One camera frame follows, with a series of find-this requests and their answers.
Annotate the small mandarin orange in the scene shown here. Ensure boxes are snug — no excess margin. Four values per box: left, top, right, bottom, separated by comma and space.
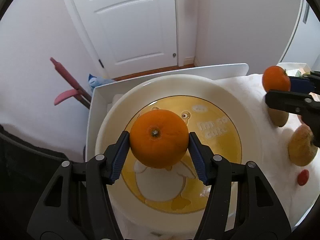
262, 66, 291, 92

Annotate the white floral tablecloth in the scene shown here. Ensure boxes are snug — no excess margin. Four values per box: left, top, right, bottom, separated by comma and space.
109, 73, 318, 240

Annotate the yellow-red apple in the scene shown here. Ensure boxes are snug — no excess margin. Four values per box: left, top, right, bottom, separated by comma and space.
288, 124, 318, 167

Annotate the large orange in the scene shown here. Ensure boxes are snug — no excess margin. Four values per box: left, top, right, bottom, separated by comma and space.
130, 109, 189, 169

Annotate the blue water jug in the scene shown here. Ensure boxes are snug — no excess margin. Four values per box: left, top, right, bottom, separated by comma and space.
88, 74, 115, 93

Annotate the small red tomato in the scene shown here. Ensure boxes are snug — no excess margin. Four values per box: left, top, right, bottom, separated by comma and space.
297, 169, 310, 186

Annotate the cream duck-pattern bowl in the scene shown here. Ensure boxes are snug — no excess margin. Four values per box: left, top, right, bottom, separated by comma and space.
95, 74, 263, 233

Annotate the brown kiwi with sticker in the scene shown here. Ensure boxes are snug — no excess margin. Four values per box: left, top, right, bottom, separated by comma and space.
267, 108, 289, 127

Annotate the pink handled broom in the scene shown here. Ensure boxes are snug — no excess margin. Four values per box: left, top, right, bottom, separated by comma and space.
50, 57, 92, 109

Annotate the white tray table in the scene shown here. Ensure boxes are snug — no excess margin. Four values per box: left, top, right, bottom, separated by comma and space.
85, 63, 308, 230

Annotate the white wardrobe door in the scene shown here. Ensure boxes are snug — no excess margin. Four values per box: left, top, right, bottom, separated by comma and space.
280, 0, 319, 70

